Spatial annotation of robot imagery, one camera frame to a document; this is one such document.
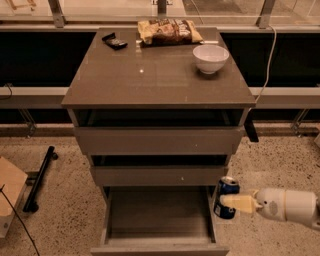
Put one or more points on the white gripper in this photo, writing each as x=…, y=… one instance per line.
x=271, y=203

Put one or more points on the blue pepsi can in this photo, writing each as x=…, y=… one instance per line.
x=226, y=185

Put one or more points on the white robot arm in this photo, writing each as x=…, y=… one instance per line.
x=278, y=204

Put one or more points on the grey open bottom drawer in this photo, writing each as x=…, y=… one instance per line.
x=159, y=221

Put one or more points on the grey drawer cabinet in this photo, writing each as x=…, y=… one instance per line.
x=142, y=87

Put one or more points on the grey middle drawer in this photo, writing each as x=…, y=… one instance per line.
x=157, y=176

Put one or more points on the grey top drawer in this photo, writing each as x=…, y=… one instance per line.
x=116, y=141

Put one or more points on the black cabinet leg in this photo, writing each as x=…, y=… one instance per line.
x=250, y=130

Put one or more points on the white bowl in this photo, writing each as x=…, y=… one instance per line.
x=210, y=58

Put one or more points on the yellow brown chip bag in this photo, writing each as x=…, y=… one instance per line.
x=168, y=32

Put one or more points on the black snack packet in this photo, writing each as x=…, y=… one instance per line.
x=114, y=43

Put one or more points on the black bar with wheels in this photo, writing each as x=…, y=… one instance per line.
x=37, y=177

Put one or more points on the cardboard box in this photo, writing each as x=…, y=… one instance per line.
x=13, y=183

